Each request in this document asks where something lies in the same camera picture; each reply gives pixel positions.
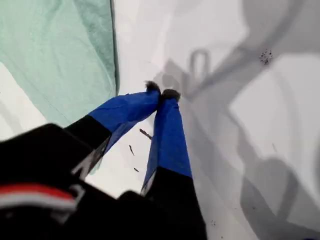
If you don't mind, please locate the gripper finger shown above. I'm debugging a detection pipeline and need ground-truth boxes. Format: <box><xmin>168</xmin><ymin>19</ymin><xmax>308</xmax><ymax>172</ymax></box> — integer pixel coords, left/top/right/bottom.
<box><xmin>63</xmin><ymin>80</ymin><xmax>162</xmax><ymax>176</ymax></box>
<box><xmin>140</xmin><ymin>88</ymin><xmax>208</xmax><ymax>240</ymax></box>

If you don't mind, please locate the pale green T-shirt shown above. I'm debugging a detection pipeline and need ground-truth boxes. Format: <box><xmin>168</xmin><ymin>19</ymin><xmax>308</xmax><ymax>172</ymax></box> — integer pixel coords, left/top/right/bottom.
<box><xmin>0</xmin><ymin>0</ymin><xmax>120</xmax><ymax>176</ymax></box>

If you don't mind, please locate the arm red white wire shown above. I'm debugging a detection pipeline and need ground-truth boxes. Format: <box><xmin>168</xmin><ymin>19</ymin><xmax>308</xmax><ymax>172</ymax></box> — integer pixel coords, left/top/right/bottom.
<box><xmin>0</xmin><ymin>183</ymin><xmax>79</xmax><ymax>211</ymax></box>

